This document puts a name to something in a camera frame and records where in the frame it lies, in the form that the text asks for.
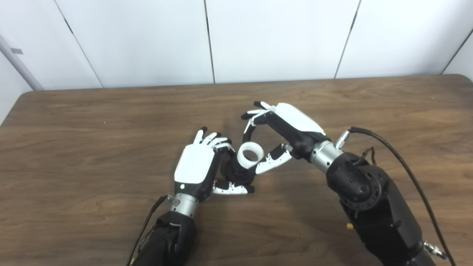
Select white ring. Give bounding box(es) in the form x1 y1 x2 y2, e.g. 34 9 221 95
236 142 265 170

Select thin wire on right arm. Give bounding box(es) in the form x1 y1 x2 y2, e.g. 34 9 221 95
360 147 377 165

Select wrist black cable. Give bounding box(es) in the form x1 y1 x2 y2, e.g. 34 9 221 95
334 127 457 266
126 195 175 266

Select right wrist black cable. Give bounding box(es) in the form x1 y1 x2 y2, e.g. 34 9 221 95
334 127 457 266

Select round black part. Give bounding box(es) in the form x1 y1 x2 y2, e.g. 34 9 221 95
221 152 256 186

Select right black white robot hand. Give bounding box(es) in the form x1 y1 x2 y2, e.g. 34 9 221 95
241 101 331 175

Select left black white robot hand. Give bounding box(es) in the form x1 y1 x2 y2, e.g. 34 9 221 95
174 127 255 203

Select grey wall corner strip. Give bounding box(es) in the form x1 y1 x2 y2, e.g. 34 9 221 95
0 33 44 91

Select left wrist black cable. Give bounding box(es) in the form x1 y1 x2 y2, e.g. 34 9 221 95
126 195 175 266

